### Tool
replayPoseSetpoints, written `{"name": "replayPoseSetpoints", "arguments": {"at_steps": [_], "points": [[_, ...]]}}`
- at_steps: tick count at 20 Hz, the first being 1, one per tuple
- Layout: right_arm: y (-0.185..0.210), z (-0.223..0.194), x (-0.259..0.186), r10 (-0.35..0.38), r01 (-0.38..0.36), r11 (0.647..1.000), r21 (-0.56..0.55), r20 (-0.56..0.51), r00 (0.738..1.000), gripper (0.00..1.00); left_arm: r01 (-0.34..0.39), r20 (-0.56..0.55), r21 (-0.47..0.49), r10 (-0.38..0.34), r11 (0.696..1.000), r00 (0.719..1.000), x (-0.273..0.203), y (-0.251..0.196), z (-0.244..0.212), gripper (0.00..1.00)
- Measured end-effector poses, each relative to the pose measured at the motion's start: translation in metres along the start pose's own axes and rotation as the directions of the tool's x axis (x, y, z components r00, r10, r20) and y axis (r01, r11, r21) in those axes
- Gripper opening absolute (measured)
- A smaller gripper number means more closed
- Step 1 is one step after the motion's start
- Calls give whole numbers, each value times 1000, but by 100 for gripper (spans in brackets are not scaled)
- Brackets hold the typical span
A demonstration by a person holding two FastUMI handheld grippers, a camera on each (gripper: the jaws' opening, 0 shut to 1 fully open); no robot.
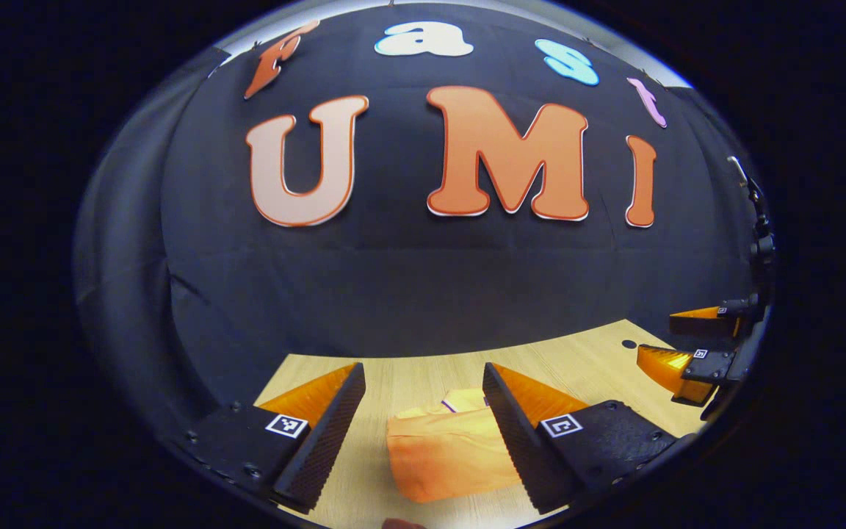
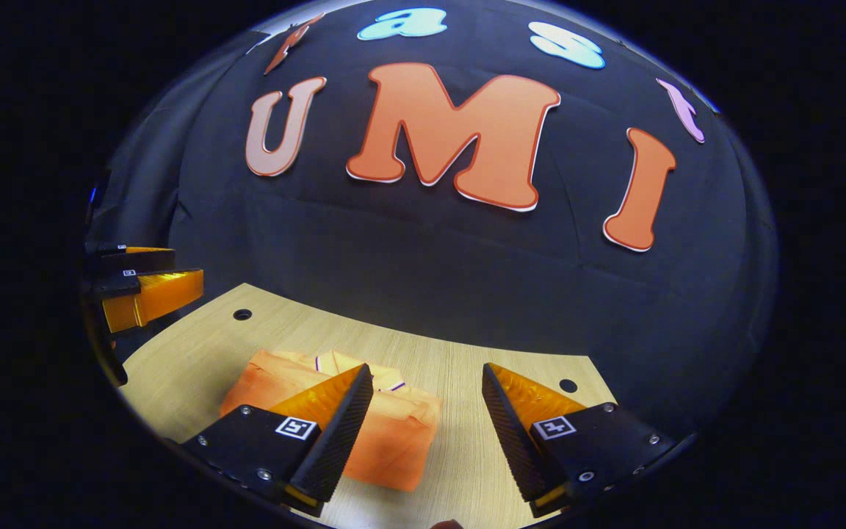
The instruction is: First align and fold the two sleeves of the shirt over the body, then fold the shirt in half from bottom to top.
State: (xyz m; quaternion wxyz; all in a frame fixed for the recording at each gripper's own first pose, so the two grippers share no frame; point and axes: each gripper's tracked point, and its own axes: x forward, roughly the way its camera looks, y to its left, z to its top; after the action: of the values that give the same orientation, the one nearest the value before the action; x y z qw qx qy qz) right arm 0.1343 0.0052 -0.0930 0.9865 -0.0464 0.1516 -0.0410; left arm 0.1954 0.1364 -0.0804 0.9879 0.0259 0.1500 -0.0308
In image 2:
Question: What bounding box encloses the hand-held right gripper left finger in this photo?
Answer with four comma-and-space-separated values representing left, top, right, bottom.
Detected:
181, 364, 375, 516

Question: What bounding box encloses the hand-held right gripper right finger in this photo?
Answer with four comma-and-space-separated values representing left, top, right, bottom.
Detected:
481, 362, 678, 518

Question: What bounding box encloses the orange T-shirt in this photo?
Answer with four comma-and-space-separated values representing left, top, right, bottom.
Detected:
219, 349, 443, 493

